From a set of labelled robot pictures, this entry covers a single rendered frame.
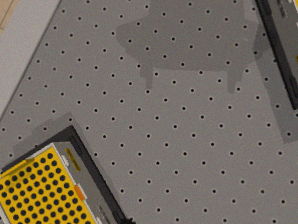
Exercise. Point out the black l-shaped plate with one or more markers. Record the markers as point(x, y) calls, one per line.
point(278, 51)
point(70, 134)

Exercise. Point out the grey perforated base plate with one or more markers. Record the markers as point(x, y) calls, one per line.
point(180, 104)

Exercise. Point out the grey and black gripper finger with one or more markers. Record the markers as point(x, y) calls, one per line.
point(127, 221)

